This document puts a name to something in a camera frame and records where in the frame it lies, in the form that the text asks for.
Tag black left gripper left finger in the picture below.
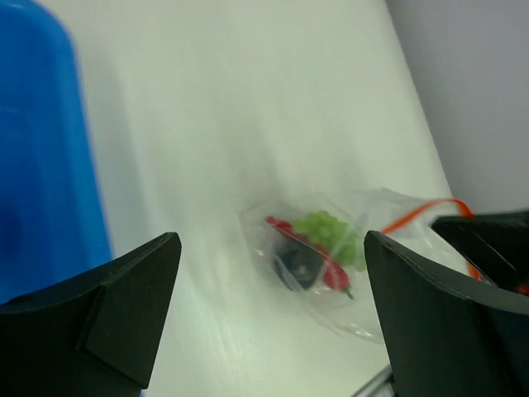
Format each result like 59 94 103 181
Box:
1 232 182 396

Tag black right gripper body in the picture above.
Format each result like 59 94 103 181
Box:
431 209 528 295

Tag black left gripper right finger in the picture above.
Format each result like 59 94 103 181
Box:
365 232 528 396

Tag clear zip top bag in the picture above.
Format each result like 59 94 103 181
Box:
240 189 484 343

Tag fake red chili pepper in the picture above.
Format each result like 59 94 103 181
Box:
265 215 353 298

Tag fake green grapes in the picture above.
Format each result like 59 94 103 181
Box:
293 211 366 271

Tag fake dark eggplant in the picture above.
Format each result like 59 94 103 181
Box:
272 240 323 292

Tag blue plastic bin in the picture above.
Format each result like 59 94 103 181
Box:
1 1 112 301

